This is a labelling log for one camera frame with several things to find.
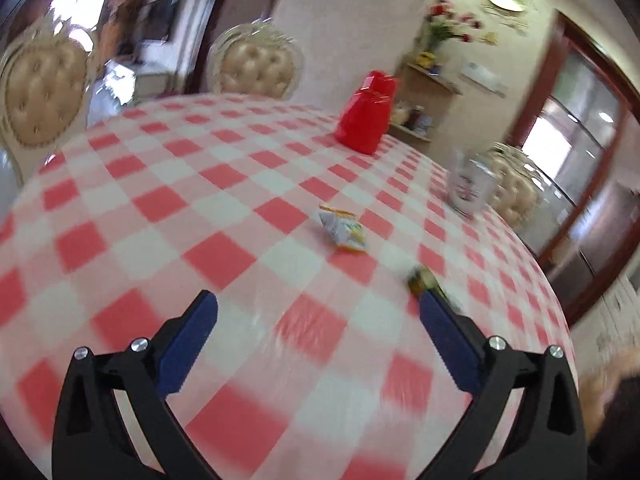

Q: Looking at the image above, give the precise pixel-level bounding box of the wall television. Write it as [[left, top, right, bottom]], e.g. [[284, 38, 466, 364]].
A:
[[139, 0, 181, 42]]

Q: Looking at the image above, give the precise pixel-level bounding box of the flower vase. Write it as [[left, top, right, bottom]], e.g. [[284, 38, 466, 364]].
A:
[[413, 0, 498, 70]]

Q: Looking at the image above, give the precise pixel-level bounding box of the white floral teapot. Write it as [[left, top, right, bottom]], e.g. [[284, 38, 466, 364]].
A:
[[447, 148, 498, 219]]

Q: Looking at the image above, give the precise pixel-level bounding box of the dark green snack packet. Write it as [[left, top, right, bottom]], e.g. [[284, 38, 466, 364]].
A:
[[407, 266, 462, 314]]

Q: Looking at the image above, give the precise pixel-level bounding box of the red checkered tablecloth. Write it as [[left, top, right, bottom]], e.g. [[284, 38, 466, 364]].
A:
[[1, 96, 570, 479]]

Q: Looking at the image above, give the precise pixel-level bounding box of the wooden corner shelf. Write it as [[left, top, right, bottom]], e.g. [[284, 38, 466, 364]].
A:
[[390, 62, 462, 146]]

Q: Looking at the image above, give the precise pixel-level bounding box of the red thermos jug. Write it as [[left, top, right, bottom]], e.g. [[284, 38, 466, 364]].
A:
[[334, 70, 398, 155]]

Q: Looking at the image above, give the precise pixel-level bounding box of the yellow orange snack packet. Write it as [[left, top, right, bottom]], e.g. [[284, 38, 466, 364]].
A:
[[318, 205, 367, 252]]

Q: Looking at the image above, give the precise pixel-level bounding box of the beige tufted chair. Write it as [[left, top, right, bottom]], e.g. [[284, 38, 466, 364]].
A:
[[1, 34, 93, 185], [487, 142, 544, 230], [205, 18, 305, 100]]

